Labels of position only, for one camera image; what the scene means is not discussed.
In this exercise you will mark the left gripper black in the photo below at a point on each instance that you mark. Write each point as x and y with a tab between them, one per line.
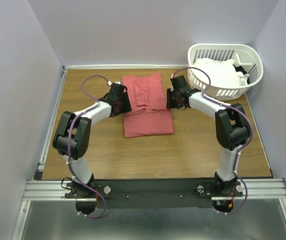
126	106

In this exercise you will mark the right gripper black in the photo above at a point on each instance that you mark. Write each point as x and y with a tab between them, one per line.
169	104

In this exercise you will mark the red t shirt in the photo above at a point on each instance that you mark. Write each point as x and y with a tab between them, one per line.
149	115

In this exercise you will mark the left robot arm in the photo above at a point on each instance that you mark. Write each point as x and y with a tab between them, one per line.
72	137

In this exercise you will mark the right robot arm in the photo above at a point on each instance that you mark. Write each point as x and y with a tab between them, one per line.
232	126

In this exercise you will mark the white t shirt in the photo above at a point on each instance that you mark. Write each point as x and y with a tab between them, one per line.
221	73

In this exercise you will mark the white laundry basket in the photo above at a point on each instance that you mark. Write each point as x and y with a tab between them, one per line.
243	55

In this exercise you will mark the black garment in basket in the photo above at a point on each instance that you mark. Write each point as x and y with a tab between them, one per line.
243	71

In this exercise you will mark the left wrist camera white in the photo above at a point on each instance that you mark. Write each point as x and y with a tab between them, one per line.
109	83

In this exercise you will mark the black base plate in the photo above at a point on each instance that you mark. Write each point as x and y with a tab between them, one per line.
156	193

